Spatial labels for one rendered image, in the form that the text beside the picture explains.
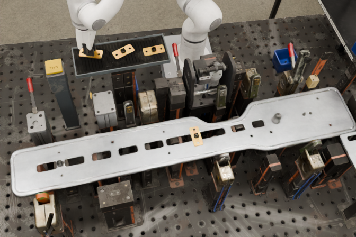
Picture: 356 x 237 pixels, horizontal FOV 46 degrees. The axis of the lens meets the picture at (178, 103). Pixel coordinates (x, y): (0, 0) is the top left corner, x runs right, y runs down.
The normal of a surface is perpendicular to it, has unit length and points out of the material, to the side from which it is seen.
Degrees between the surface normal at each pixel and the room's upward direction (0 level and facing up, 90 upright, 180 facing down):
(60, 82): 90
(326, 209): 0
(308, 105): 0
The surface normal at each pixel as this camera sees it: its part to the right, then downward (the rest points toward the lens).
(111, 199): 0.06, -0.51
